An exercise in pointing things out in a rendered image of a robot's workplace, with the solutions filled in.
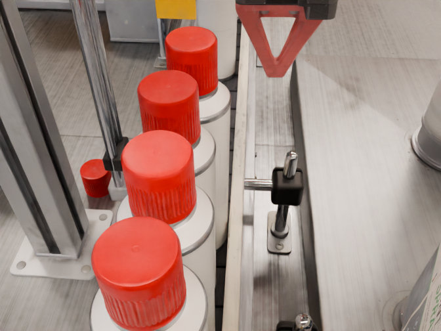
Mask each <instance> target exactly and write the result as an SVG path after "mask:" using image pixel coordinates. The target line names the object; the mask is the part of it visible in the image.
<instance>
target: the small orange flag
mask: <svg viewBox="0 0 441 331"><path fill-rule="evenodd" d="M155 2H156V14H157V18H170V19H189V20H196V0H155Z"/></svg>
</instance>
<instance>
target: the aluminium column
mask: <svg viewBox="0 0 441 331"><path fill-rule="evenodd" d="M0 13H1V17H2V19H3V22H4V25H5V27H6V30H7V33H8V35H9V39H10V42H11V44H12V48H13V50H14V53H15V55H16V59H17V61H18V64H19V67H20V70H21V73H22V75H23V78H24V81H25V84H26V87H27V90H28V93H29V95H30V98H31V102H32V104H33V109H34V111H35V115H36V117H37V120H38V123H39V126H40V129H41V131H40V129H39V126H38V124H37V120H36V118H35V115H34V113H33V110H32V107H31V104H30V102H29V99H28V96H27V94H26V91H25V88H24V86H23V83H22V80H21V78H20V75H19V73H18V70H17V67H16V64H15V62H14V59H13V57H12V54H11V50H10V49H9V45H8V43H7V40H6V37H5V34H4V32H3V29H2V27H1V24H0V185H1V188H2V189H3V192H4V193H5V196H6V197H7V199H8V201H9V203H10V205H11V207H12V209H13V211H14V213H15V215H16V216H17V218H18V220H19V222H20V224H21V226H22V228H23V230H24V232H25V234H26V236H27V237H28V240H29V241H30V244H31V246H32V248H33V250H34V252H35V253H36V255H37V257H54V258H66V259H79V256H80V254H81V251H82V249H83V245H84V243H85V239H86V237H87V233H88V231H89V228H90V223H89V220H88V217H87V214H86V211H85V208H84V205H83V202H82V199H81V196H80V193H79V190H78V187H77V184H76V182H75V179H74V175H73V173H72V169H71V167H70V163H69V161H68V157H67V155H66V151H65V149H64V145H63V143H62V139H61V137H60V133H59V131H58V128H57V125H56V122H55V119H54V116H53V112H52V110H51V106H50V104H49V100H48V98H47V94H46V92H45V88H44V86H43V82H42V80H41V76H40V74H39V70H38V68H37V64H36V62H35V59H34V56H33V53H32V49H31V47H30V44H29V41H28V38H27V35H26V32H25V29H24V26H23V23H22V20H21V17H20V14H19V12H18V8H17V6H16V2H15V0H0ZM41 132H42V134H43V136H42V134H41ZM43 138H44V140H45V141H44V140H43ZM45 143H46V145H47V147H46V145H45ZM47 149H48V150H47ZM48 151H49V152H48ZM50 156H51V158H50ZM51 160H52V161H51ZM53 165H54V166H53ZM54 168H55V169H54ZM55 170H56V171H55ZM56 173H57V174H56ZM57 175H58V177H57ZM58 178H59V180H60V182H59V180H58ZM60 183H61V185H62V187H61V185H60ZM62 188H63V190H64V193H65V195H66V198H67V200H68V203H69V205H70V207H71V210H72V213H73V216H74V219H75V222H76V224H77V227H78V229H79V233H80V235H81V238H80V236H79V233H78V231H77V228H76V225H75V223H74V219H73V217H72V214H71V212H70V209H69V207H68V203H67V201H66V198H65V195H64V193H63V190H62Z"/></svg>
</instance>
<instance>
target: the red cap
mask: <svg viewBox="0 0 441 331"><path fill-rule="evenodd" d="M80 174H81V178H82V181H83V185H84V188H85V192H86V193H87V194H88V195H89V196H91V197H93V198H100V197H103V196H106V195H108V194H109V192H108V186H109V184H110V180H111V178H112V174H111V171H106V170H105V169H104V164H103V161H102V160H101V159H93V160H89V161H87V162H85V163H84V164H83V165H82V166H81V168H80Z"/></svg>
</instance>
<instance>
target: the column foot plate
mask: <svg viewBox="0 0 441 331"><path fill-rule="evenodd" d="M85 211H86V214H87V217H88V220H89V223H90V228H89V231H88V233H87V237H86V239H85V243H84V245H83V249H82V251H81V254H80V256H79V259H66V258H54V257H37V255H36V253H35V252H34V250H33V248H32V245H31V244H30V241H29V240H28V237H27V236H25V237H24V239H23V241H22V244H21V246H20V248H19V250H18V253H17V255H16V257H15V258H14V261H13V263H12V265H11V267H10V273H11V274H12V275H14V276H33V277H45V278H65V279H77V280H91V279H93V278H94V277H95V273H94V271H93V267H92V264H91V255H92V251H93V248H94V245H95V243H96V241H97V240H98V238H99V237H100V235H101V234H102V233H103V232H104V231H105V230H106V229H107V228H108V227H110V226H111V224H112V220H113V218H114V214H113V212H112V211H110V210H90V209H85Z"/></svg>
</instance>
